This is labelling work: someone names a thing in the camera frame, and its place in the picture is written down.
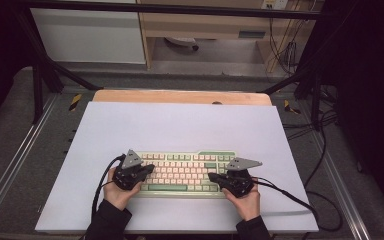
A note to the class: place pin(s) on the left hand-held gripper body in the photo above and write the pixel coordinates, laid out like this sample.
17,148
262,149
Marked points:
128,175

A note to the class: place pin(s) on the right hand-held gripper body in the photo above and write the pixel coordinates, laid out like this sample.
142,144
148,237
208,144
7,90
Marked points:
240,180

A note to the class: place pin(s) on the green and cream keyboard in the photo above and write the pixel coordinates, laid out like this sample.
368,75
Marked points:
183,175

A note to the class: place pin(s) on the person's left hand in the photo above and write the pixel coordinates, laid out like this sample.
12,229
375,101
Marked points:
118,196

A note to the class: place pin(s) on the person's right hand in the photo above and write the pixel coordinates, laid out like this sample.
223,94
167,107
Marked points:
246,205

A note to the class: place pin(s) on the white table cover board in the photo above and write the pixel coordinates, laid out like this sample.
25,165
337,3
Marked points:
186,130

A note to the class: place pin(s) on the wooden table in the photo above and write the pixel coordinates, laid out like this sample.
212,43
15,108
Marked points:
180,97

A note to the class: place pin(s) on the yellow black striped tape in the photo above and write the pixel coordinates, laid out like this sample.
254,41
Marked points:
75,102
290,107

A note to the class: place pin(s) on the office chair base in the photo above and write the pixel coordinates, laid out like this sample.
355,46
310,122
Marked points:
183,42

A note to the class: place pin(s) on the white cabinet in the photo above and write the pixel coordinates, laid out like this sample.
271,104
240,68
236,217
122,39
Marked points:
86,36

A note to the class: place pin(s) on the wooden desk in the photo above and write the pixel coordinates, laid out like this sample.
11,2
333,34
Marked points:
210,23

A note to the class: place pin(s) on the black curtain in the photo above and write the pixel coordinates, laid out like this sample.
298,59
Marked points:
0,50
370,83

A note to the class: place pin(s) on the aluminium rail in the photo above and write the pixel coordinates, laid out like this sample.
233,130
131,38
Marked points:
341,186
16,153

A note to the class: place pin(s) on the black metal frame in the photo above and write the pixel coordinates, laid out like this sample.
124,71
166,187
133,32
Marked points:
166,8

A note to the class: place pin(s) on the white wall socket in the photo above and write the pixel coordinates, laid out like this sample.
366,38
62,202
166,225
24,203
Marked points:
275,4

